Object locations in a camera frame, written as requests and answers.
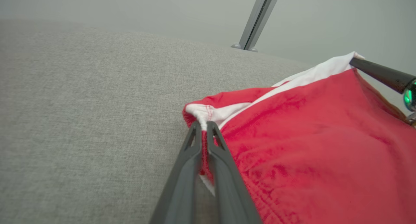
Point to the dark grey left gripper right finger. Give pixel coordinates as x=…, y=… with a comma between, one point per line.
x=230, y=191

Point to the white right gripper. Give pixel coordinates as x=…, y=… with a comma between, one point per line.
x=410, y=97

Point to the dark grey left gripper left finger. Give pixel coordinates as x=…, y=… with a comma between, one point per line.
x=182, y=185

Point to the red basketball jersey white trim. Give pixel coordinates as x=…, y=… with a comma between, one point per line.
x=325, y=146

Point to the grey metal partition post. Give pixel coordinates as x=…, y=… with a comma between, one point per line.
x=258, y=19

